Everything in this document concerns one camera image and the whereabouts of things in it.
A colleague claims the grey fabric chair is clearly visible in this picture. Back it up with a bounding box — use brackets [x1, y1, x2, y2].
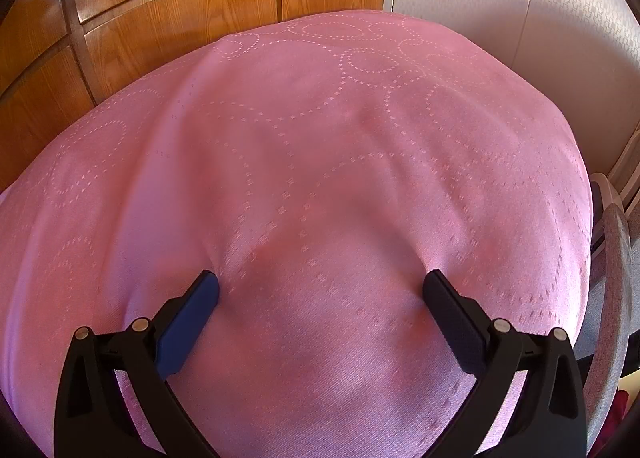
[570, 170, 640, 439]

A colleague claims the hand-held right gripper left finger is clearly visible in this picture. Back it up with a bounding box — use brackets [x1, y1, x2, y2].
[54, 269, 221, 458]

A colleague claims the red cloth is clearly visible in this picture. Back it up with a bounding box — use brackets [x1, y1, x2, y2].
[612, 385, 640, 434]

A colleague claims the pink bed blanket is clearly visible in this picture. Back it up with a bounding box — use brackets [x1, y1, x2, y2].
[0, 9, 596, 458]

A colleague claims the wooden wardrobe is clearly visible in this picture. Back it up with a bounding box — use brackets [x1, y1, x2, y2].
[0, 0, 391, 193]

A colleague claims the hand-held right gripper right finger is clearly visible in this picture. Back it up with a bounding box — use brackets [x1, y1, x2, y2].
[422, 270, 587, 458]

